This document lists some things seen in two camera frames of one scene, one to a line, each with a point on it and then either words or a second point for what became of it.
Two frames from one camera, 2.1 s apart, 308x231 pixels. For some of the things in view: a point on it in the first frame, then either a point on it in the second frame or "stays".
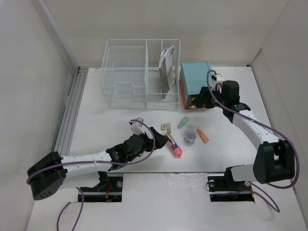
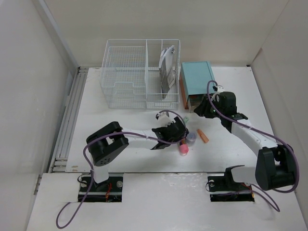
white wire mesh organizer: x=142 y=74 stays
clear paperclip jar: x=190 y=137 stays
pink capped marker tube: x=177 y=150 to x=184 y=148
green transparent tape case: x=183 y=122 stays
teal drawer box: x=193 y=76 stays
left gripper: x=160 y=140 to x=161 y=129
